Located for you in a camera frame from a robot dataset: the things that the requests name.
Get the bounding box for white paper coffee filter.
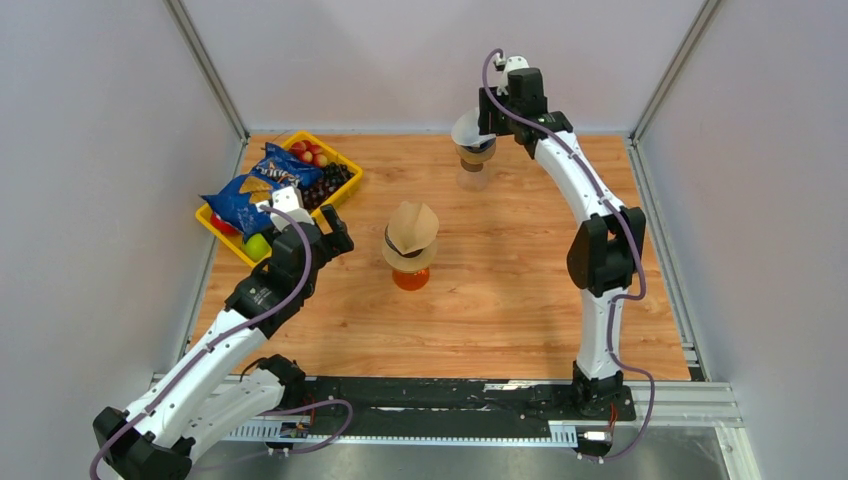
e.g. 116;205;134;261
451;107;497;146

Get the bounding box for brown paper coffee filter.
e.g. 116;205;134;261
387;201;440;253

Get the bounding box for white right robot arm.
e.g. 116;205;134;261
477;56;646;418

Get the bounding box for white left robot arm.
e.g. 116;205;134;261
89;204;354;479

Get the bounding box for green apple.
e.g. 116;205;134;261
242;234;271;263

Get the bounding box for dark grapes bunch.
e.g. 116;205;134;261
301;163;354;211

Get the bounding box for red fruit under bag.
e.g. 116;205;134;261
209;213;241;236

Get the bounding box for orange glass carafe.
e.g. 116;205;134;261
392;267;430;291

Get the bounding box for blue chips bag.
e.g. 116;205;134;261
200;142;323;239

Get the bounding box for red apples bunch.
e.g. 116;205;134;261
288;140;330;168

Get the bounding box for yellow plastic tray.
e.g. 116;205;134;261
195;131;364;267

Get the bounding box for clear glass carafe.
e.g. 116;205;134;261
456;161;490;192

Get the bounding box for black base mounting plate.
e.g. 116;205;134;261
239;354;637;440

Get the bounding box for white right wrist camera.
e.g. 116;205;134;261
492;53;530;96

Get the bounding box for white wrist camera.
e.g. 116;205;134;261
492;53;530;96
256;186;315;231

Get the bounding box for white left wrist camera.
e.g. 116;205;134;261
256;186;315;231

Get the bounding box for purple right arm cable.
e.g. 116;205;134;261
481;48;657;463

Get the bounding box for aluminium frame rail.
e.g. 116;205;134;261
119;380;747;480

